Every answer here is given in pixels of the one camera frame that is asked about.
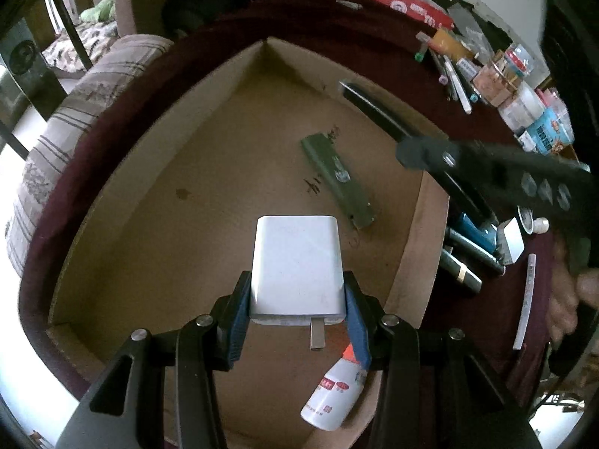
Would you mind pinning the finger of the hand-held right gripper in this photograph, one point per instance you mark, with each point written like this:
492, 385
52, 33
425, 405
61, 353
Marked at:
421, 153

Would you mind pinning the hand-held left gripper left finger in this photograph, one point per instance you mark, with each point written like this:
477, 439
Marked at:
236, 322

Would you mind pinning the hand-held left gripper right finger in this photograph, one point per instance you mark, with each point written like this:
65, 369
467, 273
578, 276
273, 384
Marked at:
358, 332

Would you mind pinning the large white charger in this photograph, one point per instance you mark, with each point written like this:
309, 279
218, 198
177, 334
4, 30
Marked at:
295, 266

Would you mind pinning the black tube gold band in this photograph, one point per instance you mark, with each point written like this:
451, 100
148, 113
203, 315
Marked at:
461, 273

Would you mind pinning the small white charger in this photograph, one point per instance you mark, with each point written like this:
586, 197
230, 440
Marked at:
512, 241

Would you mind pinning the cardboard box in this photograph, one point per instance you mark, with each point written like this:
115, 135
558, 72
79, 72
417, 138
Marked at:
187, 173

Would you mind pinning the white marker pen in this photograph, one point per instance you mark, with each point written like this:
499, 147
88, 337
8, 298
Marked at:
526, 299

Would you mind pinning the person's right hand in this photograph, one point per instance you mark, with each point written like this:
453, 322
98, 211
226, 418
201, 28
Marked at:
561, 299

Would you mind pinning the blue labelled packet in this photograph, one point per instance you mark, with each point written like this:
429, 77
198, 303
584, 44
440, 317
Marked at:
547, 131

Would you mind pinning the white plastic tub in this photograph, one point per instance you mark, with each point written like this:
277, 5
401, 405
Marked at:
522, 110

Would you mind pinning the clear plastic jar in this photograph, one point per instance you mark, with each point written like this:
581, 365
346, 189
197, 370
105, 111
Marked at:
519, 60

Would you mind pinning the white bottle orange cap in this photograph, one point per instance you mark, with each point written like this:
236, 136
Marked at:
327, 397

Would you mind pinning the pink box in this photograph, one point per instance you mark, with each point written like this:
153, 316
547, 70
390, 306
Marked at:
498, 85

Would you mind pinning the row of pens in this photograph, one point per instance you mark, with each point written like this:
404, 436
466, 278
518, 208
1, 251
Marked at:
451, 79

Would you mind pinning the green flat stick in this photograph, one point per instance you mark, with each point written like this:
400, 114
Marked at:
337, 180

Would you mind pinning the orange box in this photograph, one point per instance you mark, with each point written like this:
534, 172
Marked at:
449, 43

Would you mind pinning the small white bottle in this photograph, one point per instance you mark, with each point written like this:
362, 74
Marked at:
541, 225

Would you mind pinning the red packet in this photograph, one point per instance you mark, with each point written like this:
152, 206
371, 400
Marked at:
407, 2

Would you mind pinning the small silver item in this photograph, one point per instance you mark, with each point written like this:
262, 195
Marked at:
348, 4

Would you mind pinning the maroon tablecloth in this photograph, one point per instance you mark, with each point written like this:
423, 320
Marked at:
304, 18

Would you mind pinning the striped cushion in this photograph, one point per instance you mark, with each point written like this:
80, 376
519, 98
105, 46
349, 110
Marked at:
70, 149

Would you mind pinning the black bag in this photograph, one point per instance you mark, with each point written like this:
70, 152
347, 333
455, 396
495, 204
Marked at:
196, 7

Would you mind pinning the floral cushion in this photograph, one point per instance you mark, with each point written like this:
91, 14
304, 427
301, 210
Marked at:
70, 46

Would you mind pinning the green plush toy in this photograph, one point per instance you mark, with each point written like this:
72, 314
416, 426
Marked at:
98, 9

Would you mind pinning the black chair frame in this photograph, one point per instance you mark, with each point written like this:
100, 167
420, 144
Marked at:
28, 79

